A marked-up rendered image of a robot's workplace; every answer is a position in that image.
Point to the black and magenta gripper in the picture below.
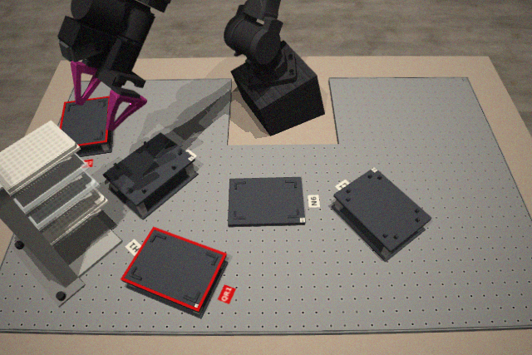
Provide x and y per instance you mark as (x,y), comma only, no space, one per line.
(113,79)

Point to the cream multiwell plate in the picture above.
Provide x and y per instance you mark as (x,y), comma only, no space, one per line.
(35,153)

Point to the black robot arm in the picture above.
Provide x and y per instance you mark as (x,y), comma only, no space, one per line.
(88,34)

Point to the white multi-well plate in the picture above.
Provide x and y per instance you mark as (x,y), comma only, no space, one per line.
(64,201)
(75,217)

